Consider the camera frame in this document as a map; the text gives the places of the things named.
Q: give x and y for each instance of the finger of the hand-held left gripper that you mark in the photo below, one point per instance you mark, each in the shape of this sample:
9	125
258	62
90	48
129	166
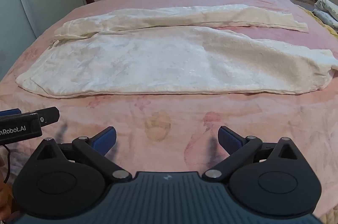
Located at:
50	115
10	112

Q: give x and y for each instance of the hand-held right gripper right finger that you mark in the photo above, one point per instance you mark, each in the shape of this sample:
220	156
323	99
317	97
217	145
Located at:
228	138

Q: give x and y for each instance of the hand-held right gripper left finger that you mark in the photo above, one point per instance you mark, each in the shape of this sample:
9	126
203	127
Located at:
107	138

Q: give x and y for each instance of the cream white towel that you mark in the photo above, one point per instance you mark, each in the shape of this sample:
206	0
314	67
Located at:
132	65

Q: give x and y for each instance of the pink blanket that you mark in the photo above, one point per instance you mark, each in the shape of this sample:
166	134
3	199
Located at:
169	113

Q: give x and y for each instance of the yellow cloth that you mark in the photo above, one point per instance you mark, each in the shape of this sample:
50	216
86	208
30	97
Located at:
331	31

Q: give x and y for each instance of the white printed folded cloth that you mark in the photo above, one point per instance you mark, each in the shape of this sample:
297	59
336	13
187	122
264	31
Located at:
326	19
328	6

